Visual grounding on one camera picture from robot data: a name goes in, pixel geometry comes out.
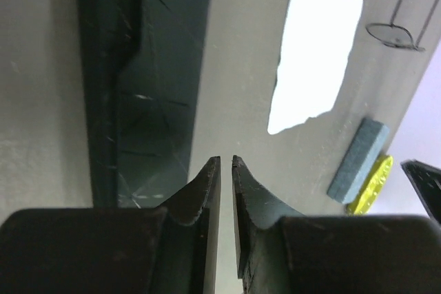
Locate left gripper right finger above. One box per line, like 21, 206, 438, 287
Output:
232, 156, 440, 293

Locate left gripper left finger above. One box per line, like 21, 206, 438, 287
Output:
1, 157, 221, 293

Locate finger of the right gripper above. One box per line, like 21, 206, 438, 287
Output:
401, 160, 441, 220

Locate blue grey glasses case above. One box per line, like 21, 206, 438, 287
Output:
327, 118, 389, 204

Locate black glasses case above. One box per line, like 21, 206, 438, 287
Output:
77, 0, 210, 208

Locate yellow green dotted plate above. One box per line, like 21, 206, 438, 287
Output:
346, 154, 393, 216

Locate thin black wire eyeglasses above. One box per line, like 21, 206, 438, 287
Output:
365, 0, 440, 52

